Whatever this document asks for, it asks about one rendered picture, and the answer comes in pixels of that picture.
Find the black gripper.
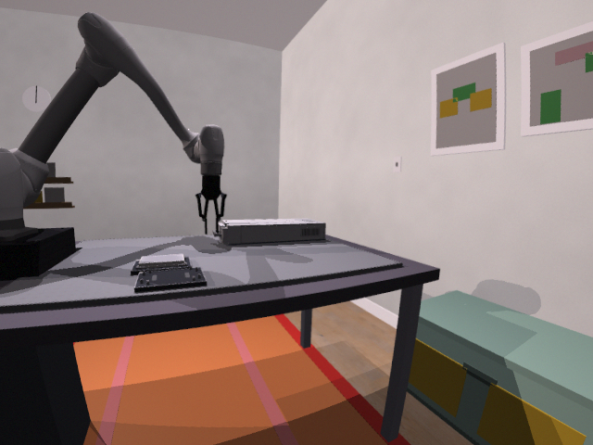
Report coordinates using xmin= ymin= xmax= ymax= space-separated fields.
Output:
xmin=196 ymin=175 xmax=227 ymax=235

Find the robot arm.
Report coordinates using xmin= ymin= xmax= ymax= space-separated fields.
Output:
xmin=0 ymin=12 xmax=224 ymax=241

